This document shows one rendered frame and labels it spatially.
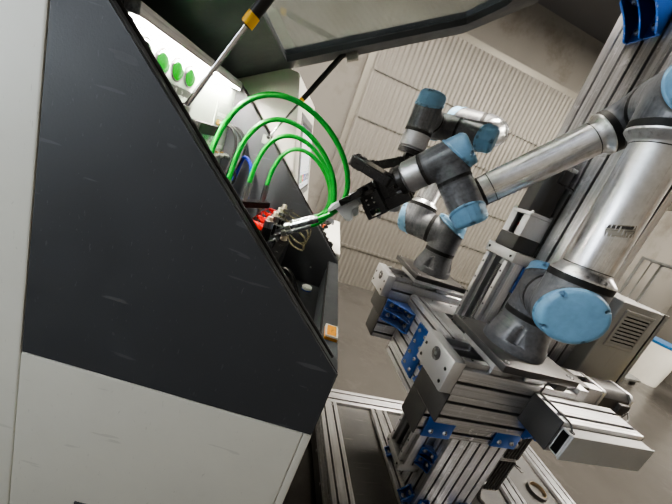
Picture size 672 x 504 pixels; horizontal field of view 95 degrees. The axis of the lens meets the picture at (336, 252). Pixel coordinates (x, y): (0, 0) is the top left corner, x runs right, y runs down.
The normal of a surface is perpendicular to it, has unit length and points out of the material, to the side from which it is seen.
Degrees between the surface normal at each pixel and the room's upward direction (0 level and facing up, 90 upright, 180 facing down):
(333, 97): 90
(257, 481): 90
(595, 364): 90
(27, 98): 90
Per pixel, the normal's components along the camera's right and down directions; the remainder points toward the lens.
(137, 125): -0.01, 0.29
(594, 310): -0.39, 0.26
